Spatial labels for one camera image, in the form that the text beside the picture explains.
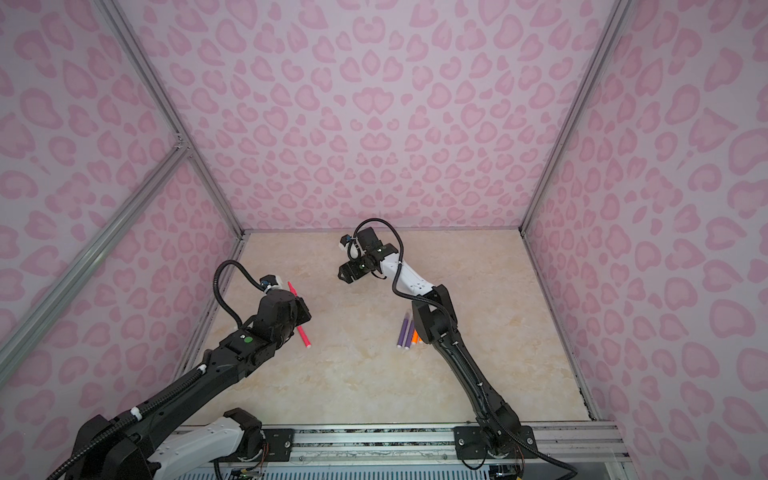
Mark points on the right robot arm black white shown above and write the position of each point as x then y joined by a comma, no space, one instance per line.
436,322

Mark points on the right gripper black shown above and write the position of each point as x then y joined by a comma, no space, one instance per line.
345,268

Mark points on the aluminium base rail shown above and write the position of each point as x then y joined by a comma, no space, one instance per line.
578,450

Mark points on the pink marker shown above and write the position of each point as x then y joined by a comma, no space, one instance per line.
302,317

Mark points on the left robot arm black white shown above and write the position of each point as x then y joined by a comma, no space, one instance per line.
122,448

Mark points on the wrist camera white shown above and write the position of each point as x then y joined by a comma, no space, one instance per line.
270,282
348,242

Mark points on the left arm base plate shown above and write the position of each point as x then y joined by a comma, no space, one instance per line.
271,444

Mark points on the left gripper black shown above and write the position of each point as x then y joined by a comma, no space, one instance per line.
300,307

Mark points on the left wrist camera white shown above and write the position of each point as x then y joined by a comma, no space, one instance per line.
270,282

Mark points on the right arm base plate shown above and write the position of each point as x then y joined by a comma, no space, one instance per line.
471,442

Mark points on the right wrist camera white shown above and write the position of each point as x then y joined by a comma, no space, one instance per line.
348,242

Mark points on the purple marker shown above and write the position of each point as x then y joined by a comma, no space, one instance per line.
403,331
409,335

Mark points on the diagonal aluminium frame bar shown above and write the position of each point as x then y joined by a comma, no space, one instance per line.
40,318

